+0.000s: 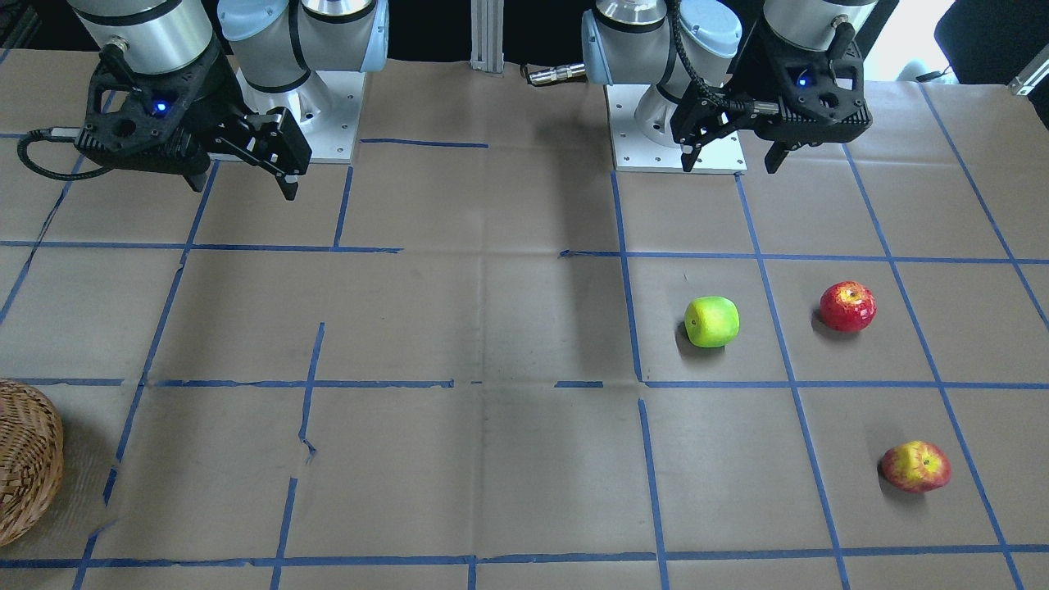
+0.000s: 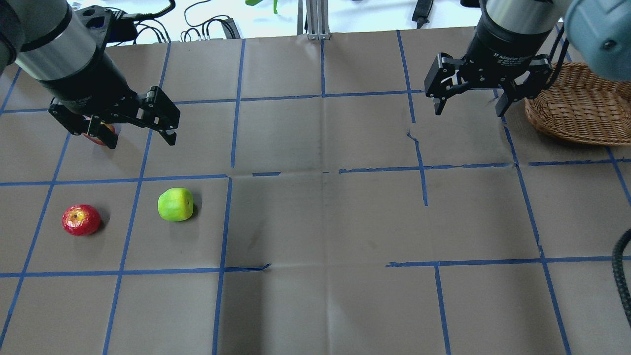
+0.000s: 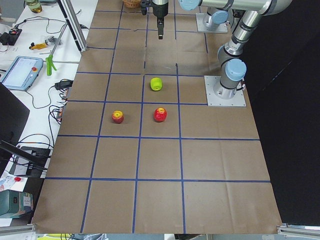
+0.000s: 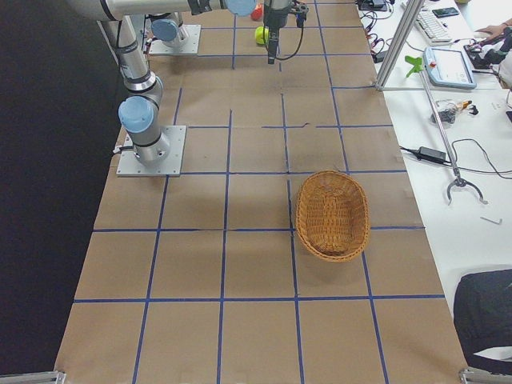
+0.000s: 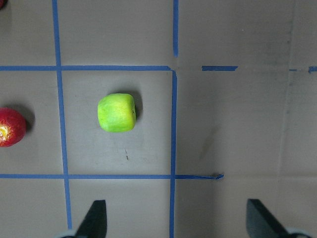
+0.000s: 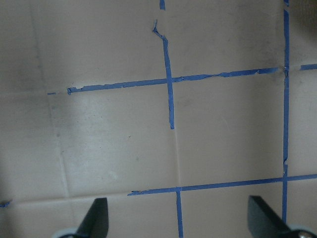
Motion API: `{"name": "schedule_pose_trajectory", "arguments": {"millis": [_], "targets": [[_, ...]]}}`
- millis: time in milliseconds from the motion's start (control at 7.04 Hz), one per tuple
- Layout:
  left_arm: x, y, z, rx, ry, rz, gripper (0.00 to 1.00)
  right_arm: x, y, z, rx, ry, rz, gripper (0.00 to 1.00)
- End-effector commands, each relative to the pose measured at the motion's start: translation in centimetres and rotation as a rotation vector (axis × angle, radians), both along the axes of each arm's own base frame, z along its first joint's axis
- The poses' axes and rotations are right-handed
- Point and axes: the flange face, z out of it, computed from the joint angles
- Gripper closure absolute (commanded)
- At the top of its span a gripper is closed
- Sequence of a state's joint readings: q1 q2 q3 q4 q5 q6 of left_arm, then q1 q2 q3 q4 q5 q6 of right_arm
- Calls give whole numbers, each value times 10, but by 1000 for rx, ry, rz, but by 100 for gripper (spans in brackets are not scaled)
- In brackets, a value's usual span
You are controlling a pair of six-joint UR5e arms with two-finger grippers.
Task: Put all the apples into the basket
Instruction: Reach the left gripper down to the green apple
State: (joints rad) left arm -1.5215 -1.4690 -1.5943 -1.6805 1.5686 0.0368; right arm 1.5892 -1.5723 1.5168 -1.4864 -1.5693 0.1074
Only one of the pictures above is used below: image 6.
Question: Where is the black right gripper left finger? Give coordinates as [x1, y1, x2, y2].
[76, 198, 108, 238]

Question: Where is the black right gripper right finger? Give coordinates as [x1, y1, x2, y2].
[247, 195, 297, 238]

